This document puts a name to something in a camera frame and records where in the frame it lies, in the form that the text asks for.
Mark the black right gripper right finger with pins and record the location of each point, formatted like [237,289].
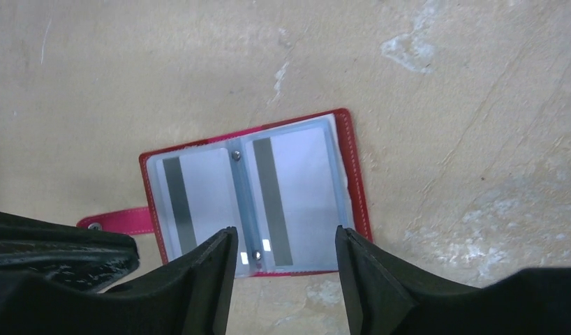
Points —
[384,294]

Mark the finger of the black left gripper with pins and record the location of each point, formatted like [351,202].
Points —
[79,258]

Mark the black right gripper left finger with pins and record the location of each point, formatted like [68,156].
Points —
[190,295]

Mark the white card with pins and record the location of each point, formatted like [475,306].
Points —
[198,197]
[294,184]

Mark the red leather card holder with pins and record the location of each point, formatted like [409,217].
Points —
[250,261]

